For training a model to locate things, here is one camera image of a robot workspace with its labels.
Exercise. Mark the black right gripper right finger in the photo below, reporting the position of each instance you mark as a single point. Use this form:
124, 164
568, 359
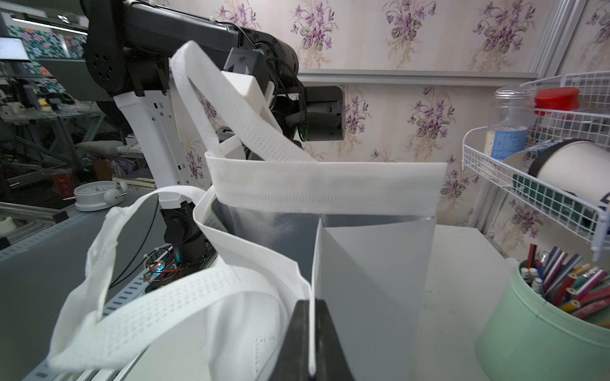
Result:
330, 360

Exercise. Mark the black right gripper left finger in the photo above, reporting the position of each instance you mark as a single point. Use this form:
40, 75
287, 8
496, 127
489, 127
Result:
292, 362

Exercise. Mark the white insulated delivery bag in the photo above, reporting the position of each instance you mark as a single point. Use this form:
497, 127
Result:
274, 214

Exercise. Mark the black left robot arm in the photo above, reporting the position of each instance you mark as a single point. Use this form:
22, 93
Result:
128, 52

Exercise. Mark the green pencil cup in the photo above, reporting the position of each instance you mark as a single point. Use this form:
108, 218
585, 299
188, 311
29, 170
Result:
552, 323

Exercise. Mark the white dial gauge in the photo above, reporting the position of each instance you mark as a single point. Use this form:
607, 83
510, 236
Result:
99, 195

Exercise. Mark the clear glass jar blue label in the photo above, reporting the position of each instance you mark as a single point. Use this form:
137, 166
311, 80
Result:
512, 117

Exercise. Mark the white paper cup black lid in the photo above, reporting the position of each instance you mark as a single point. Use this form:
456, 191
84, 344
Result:
576, 166

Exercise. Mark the red lid jar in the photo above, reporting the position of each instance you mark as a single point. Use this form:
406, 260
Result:
557, 99

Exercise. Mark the white wire wall basket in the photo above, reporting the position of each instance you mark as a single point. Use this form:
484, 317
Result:
590, 122

